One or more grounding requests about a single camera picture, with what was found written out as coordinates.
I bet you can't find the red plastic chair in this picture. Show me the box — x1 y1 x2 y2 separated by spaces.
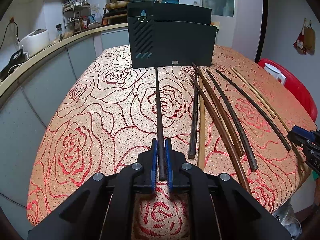
258 59 318 122

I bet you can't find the rose patterned tablecloth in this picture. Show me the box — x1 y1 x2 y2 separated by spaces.
27 46 316 239

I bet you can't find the black device on counter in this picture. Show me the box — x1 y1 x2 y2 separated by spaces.
0 48 26 81

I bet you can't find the dark green utensil holder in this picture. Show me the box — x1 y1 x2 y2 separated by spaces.
127 1 217 69

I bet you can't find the white electric kettle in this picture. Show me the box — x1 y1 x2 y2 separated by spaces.
264 63 287 85

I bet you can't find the dark wooden chopstick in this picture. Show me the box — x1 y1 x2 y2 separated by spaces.
155 67 167 181

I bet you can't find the wok on stove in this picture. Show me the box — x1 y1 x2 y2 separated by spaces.
105 0 130 11

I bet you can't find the thin black chopstick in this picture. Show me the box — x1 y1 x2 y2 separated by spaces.
216 69 292 152

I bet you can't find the white rice cooker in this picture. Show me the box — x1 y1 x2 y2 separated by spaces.
19 29 50 56

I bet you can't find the light bamboo chopstick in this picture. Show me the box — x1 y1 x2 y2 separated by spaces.
197 95 206 170

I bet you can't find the black brown chopstick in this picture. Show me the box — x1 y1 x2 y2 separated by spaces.
206 70 258 172

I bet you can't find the hanging red cloth decoration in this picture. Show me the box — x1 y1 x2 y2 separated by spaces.
293 18 316 55

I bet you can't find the metal spice rack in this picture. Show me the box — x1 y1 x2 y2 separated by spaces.
61 0 91 34

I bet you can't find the dark brown short chopstick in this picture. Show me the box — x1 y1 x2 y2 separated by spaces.
188 87 198 159

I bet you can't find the long reddish brown chopstick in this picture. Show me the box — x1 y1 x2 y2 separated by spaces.
190 75 252 195

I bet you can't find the pale bamboo chopstick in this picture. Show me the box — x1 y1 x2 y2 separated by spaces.
231 68 290 132

